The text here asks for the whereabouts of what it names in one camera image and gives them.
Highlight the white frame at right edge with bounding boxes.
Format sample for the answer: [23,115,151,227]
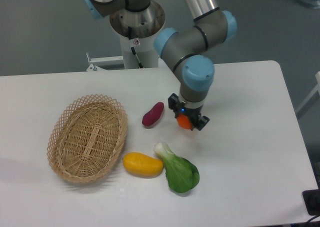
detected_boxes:
[295,71,320,120]

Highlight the yellow mango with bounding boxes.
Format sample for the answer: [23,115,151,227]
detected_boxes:
[122,152,164,177]

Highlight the black cable on pedestal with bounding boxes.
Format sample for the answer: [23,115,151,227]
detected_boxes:
[127,26,145,69]

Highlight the woven wicker basket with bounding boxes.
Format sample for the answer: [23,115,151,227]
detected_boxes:
[47,94,128,184]

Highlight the black device at table edge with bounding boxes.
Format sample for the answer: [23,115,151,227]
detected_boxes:
[302,189,320,216]

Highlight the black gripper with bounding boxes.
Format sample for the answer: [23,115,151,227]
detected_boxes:
[168,93,210,131]

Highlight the purple sweet potato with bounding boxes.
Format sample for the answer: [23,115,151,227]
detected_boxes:
[141,101,165,127]

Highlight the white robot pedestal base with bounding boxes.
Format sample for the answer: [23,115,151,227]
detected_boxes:
[86,0,165,71]

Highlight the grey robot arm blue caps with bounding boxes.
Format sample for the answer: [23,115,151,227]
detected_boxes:
[84,0,238,130]

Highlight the green bok choy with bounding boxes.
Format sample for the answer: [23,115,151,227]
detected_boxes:
[154,142,200,194]

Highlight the orange fruit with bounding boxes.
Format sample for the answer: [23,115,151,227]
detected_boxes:
[176,114,193,130]

